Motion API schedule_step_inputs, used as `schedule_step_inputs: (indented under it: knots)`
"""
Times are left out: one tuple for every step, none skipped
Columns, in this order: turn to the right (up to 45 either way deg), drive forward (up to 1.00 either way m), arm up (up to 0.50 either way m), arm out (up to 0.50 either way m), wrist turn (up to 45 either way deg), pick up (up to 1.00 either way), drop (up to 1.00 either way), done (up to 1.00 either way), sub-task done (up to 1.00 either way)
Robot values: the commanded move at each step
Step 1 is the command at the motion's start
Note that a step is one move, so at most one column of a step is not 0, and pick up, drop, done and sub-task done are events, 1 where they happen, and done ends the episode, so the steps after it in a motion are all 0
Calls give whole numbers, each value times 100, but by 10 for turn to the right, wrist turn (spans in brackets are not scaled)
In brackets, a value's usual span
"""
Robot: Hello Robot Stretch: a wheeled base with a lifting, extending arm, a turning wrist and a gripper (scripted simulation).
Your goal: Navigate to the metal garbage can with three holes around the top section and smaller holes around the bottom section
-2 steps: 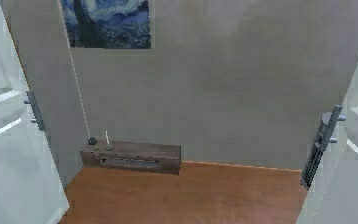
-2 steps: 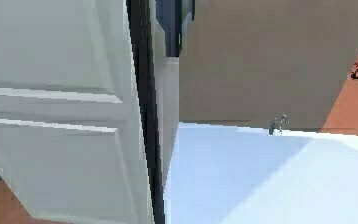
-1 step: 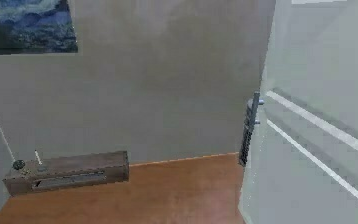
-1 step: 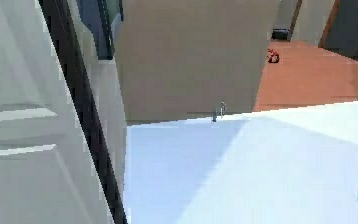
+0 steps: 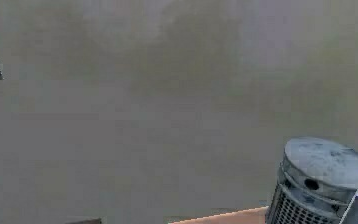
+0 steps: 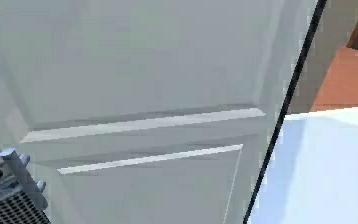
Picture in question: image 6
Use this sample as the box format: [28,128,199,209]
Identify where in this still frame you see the grey panelled room door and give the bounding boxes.
[0,0,329,224]

